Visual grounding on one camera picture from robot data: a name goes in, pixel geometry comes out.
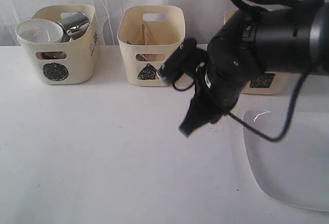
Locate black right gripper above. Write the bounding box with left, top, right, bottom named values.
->
left=179, top=66, right=247, bottom=138

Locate light wooden chopstick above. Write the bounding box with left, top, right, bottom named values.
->
left=146, top=25, right=155, bottom=45

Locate dark wooden chopstick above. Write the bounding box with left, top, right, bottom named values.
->
left=141, top=23, right=148, bottom=45

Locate white square plate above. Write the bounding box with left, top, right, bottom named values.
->
left=243, top=111, right=328, bottom=212

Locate steel mug with wire handle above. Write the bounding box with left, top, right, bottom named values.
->
left=57, top=12, right=90, bottom=39

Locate white ceramic bowl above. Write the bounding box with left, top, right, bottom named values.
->
left=15, top=18, right=64, bottom=44

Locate stainless steel table knife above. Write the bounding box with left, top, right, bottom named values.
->
left=135, top=39, right=150, bottom=62

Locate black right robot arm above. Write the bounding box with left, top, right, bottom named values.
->
left=177, top=0, right=328, bottom=143

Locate cream bin with black square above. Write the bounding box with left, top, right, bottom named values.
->
left=224, top=10, right=290, bottom=95

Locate cream bin with black triangle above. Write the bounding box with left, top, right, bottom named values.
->
left=117, top=5, right=186, bottom=86

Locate cream bin with black circle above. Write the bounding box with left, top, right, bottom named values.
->
left=20, top=4, right=99, bottom=85

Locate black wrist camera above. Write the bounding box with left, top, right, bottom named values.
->
left=157, top=38, right=208, bottom=85

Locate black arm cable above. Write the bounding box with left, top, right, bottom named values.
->
left=171, top=0, right=324, bottom=142

